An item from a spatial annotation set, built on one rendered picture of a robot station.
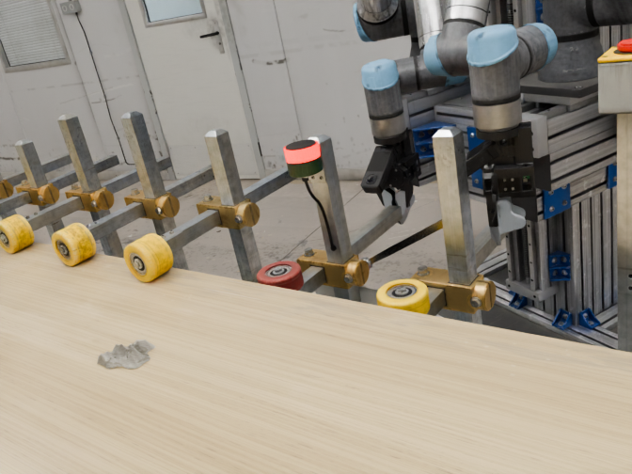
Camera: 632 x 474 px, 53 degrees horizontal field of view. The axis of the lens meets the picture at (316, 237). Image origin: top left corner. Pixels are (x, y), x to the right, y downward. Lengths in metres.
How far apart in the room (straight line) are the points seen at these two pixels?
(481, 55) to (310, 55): 3.27
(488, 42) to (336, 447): 0.62
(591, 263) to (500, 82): 1.14
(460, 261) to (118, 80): 4.54
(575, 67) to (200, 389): 1.10
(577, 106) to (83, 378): 1.17
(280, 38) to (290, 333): 3.52
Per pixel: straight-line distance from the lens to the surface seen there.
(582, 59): 1.58
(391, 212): 1.42
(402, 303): 0.97
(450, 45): 1.19
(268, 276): 1.12
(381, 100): 1.36
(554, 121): 1.52
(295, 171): 1.09
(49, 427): 0.95
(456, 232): 1.04
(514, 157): 1.09
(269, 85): 4.48
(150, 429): 0.86
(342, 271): 1.19
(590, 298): 2.15
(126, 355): 1.01
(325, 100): 4.28
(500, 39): 1.03
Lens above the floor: 1.39
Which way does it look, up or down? 23 degrees down
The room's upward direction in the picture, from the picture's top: 12 degrees counter-clockwise
